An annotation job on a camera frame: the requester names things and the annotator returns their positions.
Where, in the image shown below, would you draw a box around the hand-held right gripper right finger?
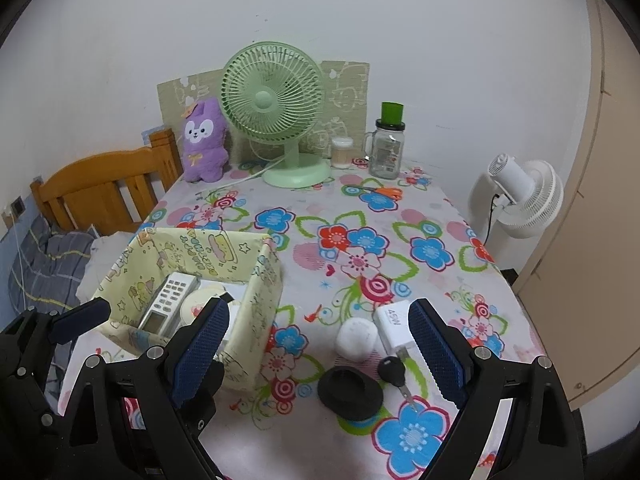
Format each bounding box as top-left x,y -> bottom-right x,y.
407,297 -> 586,480

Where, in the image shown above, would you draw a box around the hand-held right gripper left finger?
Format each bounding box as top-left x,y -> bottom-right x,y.
67,296 -> 232,480

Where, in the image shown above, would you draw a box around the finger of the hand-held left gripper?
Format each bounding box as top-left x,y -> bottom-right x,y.
182,360 -> 227,443
0,297 -> 112,386

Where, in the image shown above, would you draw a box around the black car key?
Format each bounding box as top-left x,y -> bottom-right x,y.
377,355 -> 422,413

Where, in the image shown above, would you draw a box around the large white charger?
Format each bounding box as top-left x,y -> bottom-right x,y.
372,302 -> 418,358

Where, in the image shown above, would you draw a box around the cream round compact mirror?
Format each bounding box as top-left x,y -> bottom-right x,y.
179,282 -> 226,328

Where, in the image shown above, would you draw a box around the white remote control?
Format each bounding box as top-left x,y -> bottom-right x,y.
137,272 -> 200,336

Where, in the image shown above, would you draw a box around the yellow fabric storage box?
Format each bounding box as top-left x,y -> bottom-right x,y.
95,227 -> 285,393

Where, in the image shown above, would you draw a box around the white round gadget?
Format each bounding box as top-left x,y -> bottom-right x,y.
335,317 -> 378,361

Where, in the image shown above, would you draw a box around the black round holder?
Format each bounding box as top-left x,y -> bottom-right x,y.
317,366 -> 385,422

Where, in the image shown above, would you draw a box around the white cloth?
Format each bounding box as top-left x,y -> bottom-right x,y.
75,232 -> 131,306

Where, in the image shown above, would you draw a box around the grey plaid pillow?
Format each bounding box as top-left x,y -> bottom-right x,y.
7,215 -> 96,321

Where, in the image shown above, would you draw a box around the white flat card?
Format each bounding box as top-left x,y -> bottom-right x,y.
220,284 -> 248,306

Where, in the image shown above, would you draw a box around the floral tablecloth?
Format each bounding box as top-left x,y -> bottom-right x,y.
57,157 -> 548,480

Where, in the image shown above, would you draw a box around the wooden bed headboard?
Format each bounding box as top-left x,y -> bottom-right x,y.
30,128 -> 183,236

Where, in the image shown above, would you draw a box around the white standing fan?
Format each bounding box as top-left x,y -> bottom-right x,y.
467,152 -> 565,261

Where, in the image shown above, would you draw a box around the glass mug jar green lid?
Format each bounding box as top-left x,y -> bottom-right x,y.
362,101 -> 406,180

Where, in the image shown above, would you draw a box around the purple plush toy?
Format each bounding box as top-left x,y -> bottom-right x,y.
181,98 -> 231,183

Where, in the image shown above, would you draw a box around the beige door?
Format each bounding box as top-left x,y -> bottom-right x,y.
515,0 -> 640,411

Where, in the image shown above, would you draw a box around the clear cotton swab tub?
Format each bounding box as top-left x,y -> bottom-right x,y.
331,136 -> 353,169

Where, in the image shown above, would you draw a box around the green desk fan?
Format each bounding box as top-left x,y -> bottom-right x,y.
221,40 -> 332,189

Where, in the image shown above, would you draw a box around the beige cartoon print board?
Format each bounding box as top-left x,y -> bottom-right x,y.
156,60 -> 371,171

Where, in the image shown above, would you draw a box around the black fan power cable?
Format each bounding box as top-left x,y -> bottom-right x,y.
486,192 -> 503,241

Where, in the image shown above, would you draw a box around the orange handled scissors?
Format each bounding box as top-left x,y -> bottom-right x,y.
344,185 -> 404,200

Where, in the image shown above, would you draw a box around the white fan power cable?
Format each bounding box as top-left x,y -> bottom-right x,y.
230,160 -> 286,183

